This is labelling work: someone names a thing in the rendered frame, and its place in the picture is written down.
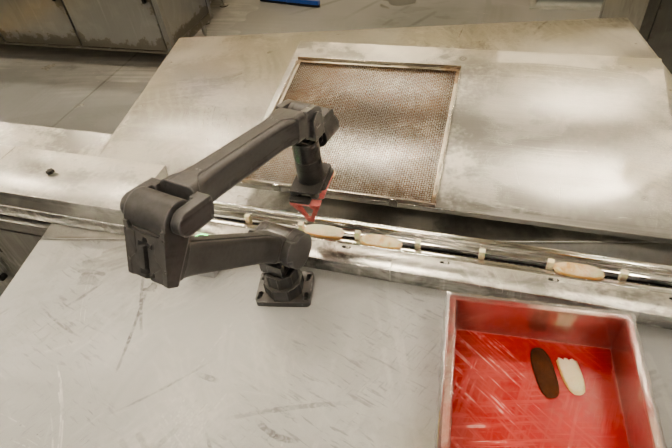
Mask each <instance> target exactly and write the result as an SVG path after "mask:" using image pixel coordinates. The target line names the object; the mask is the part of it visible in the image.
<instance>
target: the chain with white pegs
mask: <svg viewBox="0 0 672 448"><path fill-rule="evenodd" d="M214 218H215V219H222V220H228V221H235V222H241V223H248V224H254V225H259V224H260V223H256V222H252V218H251V215H250V214H247V213H246V214H245V216H244V219H245V221H243V220H241V221H240V220H237V219H230V218H222V217H217V216H214ZM297 225H298V230H301V231H304V228H305V226H304V222H301V221H299V222H298V224H297ZM360 237H361V230H355V232H354V237H347V236H343V237H341V238H345V239H352V240H358V241H360ZM402 247H404V248H410V249H417V250H423V251H430V252H437V253H443V254H450V255H456V256H463V257H469V258H476V259H482V260H489V261H495V262H502V263H508V264H515V265H521V266H528V267H534V268H541V269H547V270H554V269H553V267H554V264H555V259H551V258H548V261H547V264H546V267H545V266H539V265H532V264H526V263H519V262H517V263H516V262H513V261H506V260H505V261H503V260H499V259H491V258H486V257H485V251H486V249H483V248H480V249H479V255H478V256H473V255H467V254H460V253H453V252H447V251H446V252H444V251H440V250H433V249H427V248H421V239H415V247H414V246H412V247H411V246H407V245H402ZM628 276H629V270H625V269H622V270H621V272H620V274H619V276H618V277H611V276H605V277H604V278H606V279H612V280H619V281H625V282H632V283H639V284H645V285H652V286H658V287H665V288H671V289H672V286H670V285H664V284H661V285H660V284H657V283H651V282H644V281H638V280H631V279H627V278H628Z"/></svg>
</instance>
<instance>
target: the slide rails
mask: <svg viewBox="0 0 672 448"><path fill-rule="evenodd" d="M246 213H247V214H250V215H251V218H252V220H256V221H265V220H266V221H270V222H273V223H276V224H283V225H290V226H296V227H298V225H297V224H298V222H299V221H301V222H304V226H307V225H311V224H322V225H329V226H334V227H337V228H340V229H342V230H343V231H344V234H349V235H354V232H355V230H361V236H363V235H367V234H377V235H384V236H390V237H394V238H396V239H398V240H400V241H402V243H409V244H415V239H421V245H422V246H429V247H435V248H442V249H449V250H455V251H462V252H468V253H475V254H479V249H480V248H483V249H486V251H485V255H488V256H495V257H502V258H508V259H515V260H521V261H528V262H535V263H541V264H547V261H548V258H551V259H555V263H559V262H571V263H579V264H586V265H590V266H593V267H596V268H599V269H601V270H602V271H603V272H604V273H607V274H614V275H619V274H620V272H621V270H622V269H625V270H629V276H628V277H634V278H641V279H647V280H654V281H660V282H667V283H672V274H668V273H661V272H654V271H647V270H640V269H633V268H627V267H620V266H613V265H606V264H599V263H593V262H586V261H579V260H572V259H565V258H559V257H552V256H545V255H538V254H531V253H524V252H518V251H511V250H504V249H497V248H490V247H484V246H477V245H470V244H463V243H456V242H450V241H443V240H436V239H429V238H422V237H416V236H409V235H402V234H395V233H388V232H381V231H375V230H368V229H361V228H354V227H347V226H341V225H334V224H327V223H320V222H310V221H307V220H300V219H293V218H286V217H279V216H273V215H266V214H259V213H252V212H245V211H238V210H232V209H225V208H218V207H214V214H217V215H223V216H230V217H237V218H243V219H244V216H245V214H246ZM211 222H218V223H224V224H231V225H237V226H243V227H250V228H257V226H258V225H254V224H248V223H241V222H235V221H228V220H222V219H215V218H214V219H212V220H211ZM310 236H311V237H314V238H321V239H327V240H333V241H340V242H346V243H353V244H359V245H364V244H362V243H361V242H360V241H358V240H352V239H345V238H337V239H330V238H322V237H316V236H312V235H310ZM395 250H398V251H404V252H411V253H417V254H423V255H430V256H436V257H443V258H449V259H456V260H462V261H468V262H475V263H481V264H488V265H494V266H501V267H507V268H513V269H520V270H526V271H533V272H539V273H546V274H552V275H558V276H564V275H561V274H559V273H557V272H555V271H554V270H547V269H541V268H534V267H528V266H521V265H515V264H508V263H502V262H495V261H489V260H482V259H476V258H469V257H463V256H456V255H450V254H443V253H437V252H430V251H423V250H417V249H410V248H404V247H401V248H400V249H395ZM591 281H597V282H603V283H610V284H616V285H623V286H629V287H636V288H642V289H648V290H655V291H661V292H668V293H672V289H671V288H665V287H658V286H652V285H645V284H639V283H632V282H625V281H619V280H612V279H606V278H603V279H600V280H591Z"/></svg>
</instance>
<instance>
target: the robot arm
mask: <svg viewBox="0 0 672 448"><path fill-rule="evenodd" d="M338 128H339V121H338V118H337V117H336V116H335V115H334V111H333V109H330V108H326V107H321V106H319V105H314V104H309V103H304V102H300V101H295V100H290V99H287V100H285V101H283V102H282V103H280V104H278V105H277V106H276V110H275V111H273V112H271V113H270V115H269V116H268V117H267V118H266V119H265V120H264V121H262V122H261V123H260V124H258V125H256V126H255V127H253V128H251V129H250V130H248V131H247V132H245V133H243V134H242V135H240V136H239V137H237V138H235V139H234V140H232V141H231V142H229V143H227V144H226V145H224V146H223V147H221V148H219V149H218V150H216V151H214V152H213V153H211V154H210V155H208V156H206V157H205V158H203V159H202V160H200V161H198V162H197V163H195V164H194V165H192V166H190V167H188V168H186V169H184V170H182V171H180V172H178V173H174V174H171V175H169V176H167V177H165V178H163V179H162V180H160V179H157V178H153V177H151V178H149V179H148V180H146V181H144V182H143V183H141V184H139V185H138V186H136V187H134V188H133V189H131V190H129V191H128V192H126V193H125V194H124V195H123V197H122V199H121V201H120V211H121V213H122V214H123V215H124V219H123V225H124V234H125V243H126V252H127V262H128V271H129V272H130V273H133V274H137V275H139V276H142V277H144V278H146V279H148V278H150V279H151V281H153V282H156V283H158V284H161V285H163V286H164V287H166V288H168V289H170V288H175V287H178V286H179V283H180V281H181V280H183V279H184V278H186V277H190V276H194V275H198V274H204V273H210V272H216V271H222V270H227V269H233V268H239V267H245V266H251V265H256V264H259V266H260V270H261V271H262V274H261V278H260V282H259V286H258V290H257V294H256V298H255V300H256V303H257V305H258V306H268V307H309V306H310V305H311V299H312V293H313V286H314V279H315V278H314V273H313V272H311V271H301V270H300V268H302V267H303V266H304V264H305V263H306V261H307V259H308V257H309V254H310V251H311V246H312V239H311V236H310V235H309V234H307V233H305V232H304V231H301V230H298V229H292V228H289V227H285V226H282V225H279V224H276V223H273V222H270V221H266V220H265V221H263V222H261V223H260V224H259V225H258V226H257V228H256V229H250V230H249V231H248V233H233V234H217V235H201V236H192V235H193V234H194V233H196V232H197V231H198V230H200V229H201V228H202V227H203V226H205V225H206V224H207V223H209V222H210V221H211V220H212V219H214V203H213V202H214V201H216V200H217V199H218V198H219V197H221V196H222V195H223V194H225V193H226V192H227V191H229V190H230V189H231V188H233V187H234V186H236V185H237V184H238V183H240V182H241V181H242V180H244V179H245V178H246V177H248V176H249V175H250V174H252V173H253V172H255V171H256V170H257V169H259V168H260V167H261V166H263V165H264V164H265V163H267V162H268V161H269V160H271V159H272V158H274V157H275V156H276V155H278V154H279V153H280V152H282V151H283V150H285V149H287V148H288V147H290V146H291V147H292V152H293V157H294V162H295V168H296V173H297V175H296V177H295V179H294V181H293V183H292V185H291V187H290V189H289V190H290V194H291V196H290V198H289V202H290V205H291V206H293V207H294V208H295V209H297V210H298V211H299V212H300V213H301V214H302V215H303V216H304V217H305V218H306V219H307V220H308V221H310V222H314V221H315V218H316V215H317V213H318V210H319V208H320V205H321V202H322V200H316V199H317V198H318V199H324V197H325V194H326V192H327V189H328V187H329V184H330V182H331V179H332V177H333V174H334V169H333V168H331V164H330V163H322V159H321V152H320V147H323V146H325V145H326V143H327V142H328V141H329V140H330V139H331V137H332V136H333V135H334V134H335V132H336V131H337V130H338ZM321 190H322V193H320V191H321ZM301 194H303V195H310V196H302V195H301ZM312 198H315V199H312ZM303 206H307V207H310V208H311V209H313V213H312V216H309V215H308V213H307V212H306V210H305V209H304V208H303Z"/></svg>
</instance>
